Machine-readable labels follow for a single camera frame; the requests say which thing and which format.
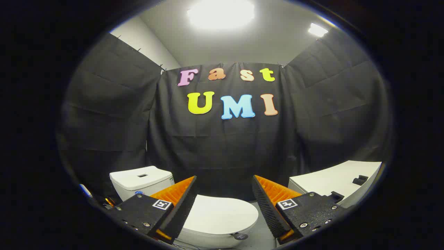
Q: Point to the large ceiling light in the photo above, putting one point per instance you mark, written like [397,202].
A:
[222,14]

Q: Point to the white louvered cabinet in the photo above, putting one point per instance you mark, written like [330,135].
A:
[333,180]

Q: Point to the small white device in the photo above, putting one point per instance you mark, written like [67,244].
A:
[85,190]

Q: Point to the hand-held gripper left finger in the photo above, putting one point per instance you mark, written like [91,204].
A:
[184,208]

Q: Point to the white toilet tank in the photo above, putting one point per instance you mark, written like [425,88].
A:
[138,180]

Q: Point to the black backdrop cloth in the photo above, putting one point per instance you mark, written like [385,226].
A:
[225,146]

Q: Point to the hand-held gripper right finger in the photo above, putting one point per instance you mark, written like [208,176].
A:
[267,208]

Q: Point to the small ceiling light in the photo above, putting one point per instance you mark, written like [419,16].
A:
[317,30]

